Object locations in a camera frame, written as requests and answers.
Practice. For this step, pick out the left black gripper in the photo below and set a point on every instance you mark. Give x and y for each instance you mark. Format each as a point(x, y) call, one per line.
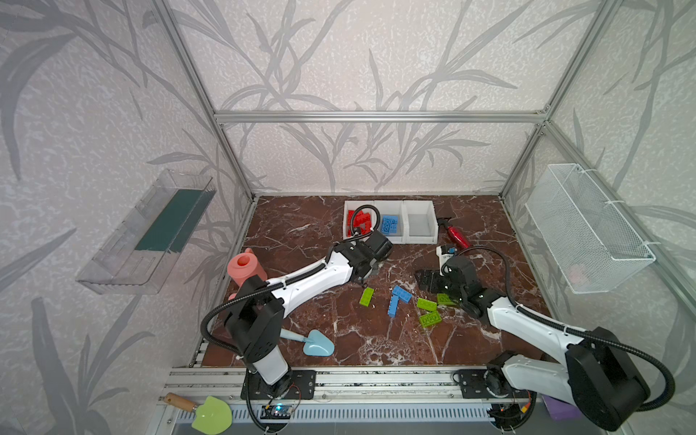
point(378, 245)

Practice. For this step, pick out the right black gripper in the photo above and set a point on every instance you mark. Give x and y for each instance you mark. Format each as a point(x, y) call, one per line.
point(435, 280)

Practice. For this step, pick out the green lego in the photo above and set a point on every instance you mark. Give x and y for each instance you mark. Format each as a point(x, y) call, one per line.
point(427, 305)
point(430, 319)
point(444, 300)
point(366, 297)

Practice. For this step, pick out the red lego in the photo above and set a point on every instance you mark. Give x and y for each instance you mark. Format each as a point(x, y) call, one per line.
point(362, 222)
point(349, 223)

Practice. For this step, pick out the green lego bottom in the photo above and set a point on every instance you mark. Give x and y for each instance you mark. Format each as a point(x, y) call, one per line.
point(430, 319)

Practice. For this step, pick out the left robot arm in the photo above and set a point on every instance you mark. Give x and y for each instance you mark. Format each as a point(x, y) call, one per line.
point(250, 324)

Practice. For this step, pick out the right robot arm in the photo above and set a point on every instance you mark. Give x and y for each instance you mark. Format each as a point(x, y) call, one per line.
point(607, 381)

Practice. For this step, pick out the white left bin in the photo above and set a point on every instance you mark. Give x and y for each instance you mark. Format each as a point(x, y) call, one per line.
point(357, 205)

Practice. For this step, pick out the light blue toy shovel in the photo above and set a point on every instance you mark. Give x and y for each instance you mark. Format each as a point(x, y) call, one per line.
point(315, 343)

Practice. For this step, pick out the pink watering can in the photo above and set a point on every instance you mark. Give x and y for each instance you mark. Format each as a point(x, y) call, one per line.
point(242, 267)

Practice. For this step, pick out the electronics board left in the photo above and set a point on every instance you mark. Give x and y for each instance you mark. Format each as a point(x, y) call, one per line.
point(278, 412)

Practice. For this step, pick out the white wire basket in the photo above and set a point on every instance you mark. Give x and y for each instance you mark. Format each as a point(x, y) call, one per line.
point(594, 245)

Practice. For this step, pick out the purple scoop pink handle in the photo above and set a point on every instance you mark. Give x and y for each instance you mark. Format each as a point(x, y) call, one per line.
point(561, 411)

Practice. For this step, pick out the green spatula wooden handle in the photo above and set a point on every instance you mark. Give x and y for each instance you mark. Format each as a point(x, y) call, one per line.
point(212, 417)

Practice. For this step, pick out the clear plastic wall tray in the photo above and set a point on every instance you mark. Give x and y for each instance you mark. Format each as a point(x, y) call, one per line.
point(139, 256)

